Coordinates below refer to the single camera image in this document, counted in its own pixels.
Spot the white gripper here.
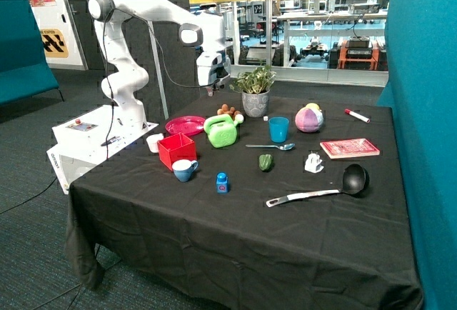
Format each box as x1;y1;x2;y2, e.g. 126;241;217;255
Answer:
196;51;231;96

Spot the green toy watering can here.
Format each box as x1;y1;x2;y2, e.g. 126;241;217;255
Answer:
204;114;244;148

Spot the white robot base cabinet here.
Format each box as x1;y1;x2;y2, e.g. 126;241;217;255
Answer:
47;105;157;194

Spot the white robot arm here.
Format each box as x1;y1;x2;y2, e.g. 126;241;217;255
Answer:
88;0;231;130

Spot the pink plastic plate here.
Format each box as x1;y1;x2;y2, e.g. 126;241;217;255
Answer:
165;116;205;136

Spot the potted plant in grey pot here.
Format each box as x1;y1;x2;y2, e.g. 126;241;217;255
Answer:
229;65;276;118

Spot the orange plush toy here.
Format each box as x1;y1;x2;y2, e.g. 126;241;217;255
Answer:
216;104;243;121

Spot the red plastic box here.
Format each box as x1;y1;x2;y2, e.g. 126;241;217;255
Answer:
158;133;197;171

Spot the small white cup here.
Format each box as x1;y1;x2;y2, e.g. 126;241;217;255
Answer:
146;133;164;154

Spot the blue plastic cup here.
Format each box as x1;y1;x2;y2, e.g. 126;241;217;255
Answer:
268;116;289;143

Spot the blue teacup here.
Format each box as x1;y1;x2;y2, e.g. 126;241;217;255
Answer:
172;159;199;182

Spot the green toy bell pepper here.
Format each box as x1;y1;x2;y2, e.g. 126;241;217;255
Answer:
258;154;274;172

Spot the metal spoon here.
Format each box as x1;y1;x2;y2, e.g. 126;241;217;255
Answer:
246;143;295;151

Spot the blue toy block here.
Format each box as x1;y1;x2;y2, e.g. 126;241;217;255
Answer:
216;172;229;194

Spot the pink purple soft ball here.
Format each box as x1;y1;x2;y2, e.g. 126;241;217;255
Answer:
295;103;324;133

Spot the black tablecloth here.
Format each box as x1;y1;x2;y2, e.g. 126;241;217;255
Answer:
65;102;424;309

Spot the white power adapter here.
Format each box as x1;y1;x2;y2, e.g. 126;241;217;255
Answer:
304;152;324;174

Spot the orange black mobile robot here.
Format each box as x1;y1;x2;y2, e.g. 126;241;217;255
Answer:
337;36;379;71

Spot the red book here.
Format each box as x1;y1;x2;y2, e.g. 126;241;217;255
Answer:
320;138;381;159

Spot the red whiteboard marker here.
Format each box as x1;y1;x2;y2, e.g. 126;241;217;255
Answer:
344;109;371;123

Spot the yellow black warning sign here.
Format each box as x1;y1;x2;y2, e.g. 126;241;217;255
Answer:
40;29;69;59

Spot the teal sofa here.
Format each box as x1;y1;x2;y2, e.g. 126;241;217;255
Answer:
0;0;59;104

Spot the teal partition panel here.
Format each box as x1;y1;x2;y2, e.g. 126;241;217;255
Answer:
378;0;456;309

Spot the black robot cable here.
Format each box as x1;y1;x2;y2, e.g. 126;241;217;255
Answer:
101;6;211;161

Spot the black ladle with metal handle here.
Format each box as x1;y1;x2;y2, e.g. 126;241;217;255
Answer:
266;164;369;207

